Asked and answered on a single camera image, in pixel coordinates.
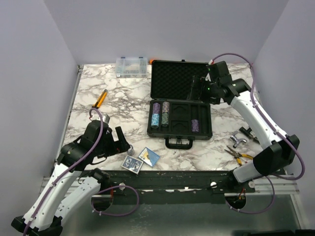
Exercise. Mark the yellow black utility knife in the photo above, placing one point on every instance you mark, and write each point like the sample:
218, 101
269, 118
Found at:
100, 100

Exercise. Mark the blue back card deck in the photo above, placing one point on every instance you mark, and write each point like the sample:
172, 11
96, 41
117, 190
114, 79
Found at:
132, 164

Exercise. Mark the purple 500 chip stack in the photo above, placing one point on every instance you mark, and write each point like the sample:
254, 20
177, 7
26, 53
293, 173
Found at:
195, 125

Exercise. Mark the dark green chip stack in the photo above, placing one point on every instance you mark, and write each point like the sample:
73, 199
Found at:
165, 119

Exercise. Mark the purple chip stack back left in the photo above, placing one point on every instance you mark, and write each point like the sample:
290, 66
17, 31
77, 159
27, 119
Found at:
156, 108

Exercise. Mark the light blue chip stack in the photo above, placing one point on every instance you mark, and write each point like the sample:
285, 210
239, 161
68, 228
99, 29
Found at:
155, 121

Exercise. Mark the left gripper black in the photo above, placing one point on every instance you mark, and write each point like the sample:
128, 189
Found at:
121, 146

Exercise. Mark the silver metal clamp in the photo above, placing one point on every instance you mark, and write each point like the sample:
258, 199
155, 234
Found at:
236, 140

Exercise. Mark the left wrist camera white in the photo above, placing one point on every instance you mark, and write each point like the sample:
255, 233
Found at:
106, 118

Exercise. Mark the black poker set case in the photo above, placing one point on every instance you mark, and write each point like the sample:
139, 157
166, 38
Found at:
171, 81

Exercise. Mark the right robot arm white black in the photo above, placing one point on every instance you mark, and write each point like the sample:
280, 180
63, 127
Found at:
278, 148

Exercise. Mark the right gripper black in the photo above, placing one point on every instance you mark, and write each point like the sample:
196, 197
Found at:
200, 82

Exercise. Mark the yellow handled pliers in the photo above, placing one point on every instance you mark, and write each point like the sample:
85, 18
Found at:
238, 155

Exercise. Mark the blue tan 10 chip stack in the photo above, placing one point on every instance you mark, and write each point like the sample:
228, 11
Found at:
131, 151

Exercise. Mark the clear plastic organizer box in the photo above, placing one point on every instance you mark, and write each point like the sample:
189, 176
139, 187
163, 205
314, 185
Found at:
131, 67

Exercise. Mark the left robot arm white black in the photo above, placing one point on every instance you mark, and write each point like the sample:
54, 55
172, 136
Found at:
53, 207

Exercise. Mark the ace of spades card deck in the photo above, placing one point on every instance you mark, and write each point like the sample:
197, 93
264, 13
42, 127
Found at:
149, 157

